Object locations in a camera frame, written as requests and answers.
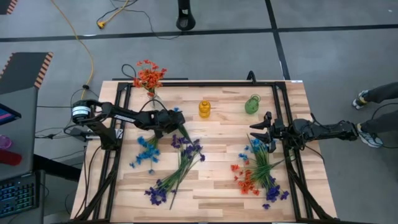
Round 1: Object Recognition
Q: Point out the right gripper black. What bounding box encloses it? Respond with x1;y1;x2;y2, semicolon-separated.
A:
249;111;292;154

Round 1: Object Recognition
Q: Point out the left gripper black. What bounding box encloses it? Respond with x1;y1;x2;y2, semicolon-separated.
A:
146;109;186;139

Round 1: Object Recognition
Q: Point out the purple artificial flower bunch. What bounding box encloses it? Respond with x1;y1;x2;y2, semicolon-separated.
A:
169;134;206;210
248;136;290;210
144;152;200;207

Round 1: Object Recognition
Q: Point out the clear glass vase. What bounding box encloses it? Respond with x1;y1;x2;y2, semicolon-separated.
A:
147;91;163;110

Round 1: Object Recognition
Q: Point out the green glass vase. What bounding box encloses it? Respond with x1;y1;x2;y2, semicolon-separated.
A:
244;94;261;115

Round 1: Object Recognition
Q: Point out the yellow glass vase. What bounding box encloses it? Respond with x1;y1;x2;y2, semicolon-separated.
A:
198;100;211;119

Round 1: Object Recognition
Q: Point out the black flat bar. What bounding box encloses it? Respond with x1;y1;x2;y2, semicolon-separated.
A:
111;77;190;82

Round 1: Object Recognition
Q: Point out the black stand base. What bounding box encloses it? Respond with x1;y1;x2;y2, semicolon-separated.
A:
175;0;197;31

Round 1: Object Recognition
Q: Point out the person's shoe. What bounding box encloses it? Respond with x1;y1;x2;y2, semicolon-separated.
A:
352;90;370;110
356;123;384;148

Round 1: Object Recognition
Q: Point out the person's leg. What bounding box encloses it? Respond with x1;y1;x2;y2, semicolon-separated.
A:
363;82;398;104
361;110;398;134

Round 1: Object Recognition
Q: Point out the gray desk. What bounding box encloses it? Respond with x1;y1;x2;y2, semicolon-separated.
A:
0;86;40;181

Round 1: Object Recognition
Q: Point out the black mat orange striped edge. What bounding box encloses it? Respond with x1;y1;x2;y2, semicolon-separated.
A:
0;0;19;16
0;52;54;96

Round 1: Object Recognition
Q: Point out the dark tablet screen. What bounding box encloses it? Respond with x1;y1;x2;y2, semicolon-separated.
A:
0;103;22;126

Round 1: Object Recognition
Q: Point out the red object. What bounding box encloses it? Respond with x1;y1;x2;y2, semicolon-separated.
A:
0;149;22;166

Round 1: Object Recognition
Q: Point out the pink cup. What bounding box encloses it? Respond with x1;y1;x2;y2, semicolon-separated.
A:
0;135;12;150

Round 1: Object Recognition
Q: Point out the backlit keyboard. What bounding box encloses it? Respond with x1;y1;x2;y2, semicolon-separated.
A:
0;174;40;218

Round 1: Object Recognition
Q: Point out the black aluminium table frame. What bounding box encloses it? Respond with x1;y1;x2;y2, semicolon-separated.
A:
73;81;336;223

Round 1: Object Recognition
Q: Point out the long yellow floor cable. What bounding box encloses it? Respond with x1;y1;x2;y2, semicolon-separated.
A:
50;0;95;100

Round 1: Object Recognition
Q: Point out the thin black floor cable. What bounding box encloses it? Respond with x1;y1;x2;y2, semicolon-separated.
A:
96;0;181;40

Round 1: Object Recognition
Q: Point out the yellow cable with plug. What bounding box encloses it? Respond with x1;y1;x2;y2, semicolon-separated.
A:
96;0;130;30

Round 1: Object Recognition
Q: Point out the black floor cable loop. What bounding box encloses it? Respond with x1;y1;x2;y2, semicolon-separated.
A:
368;101;398;149

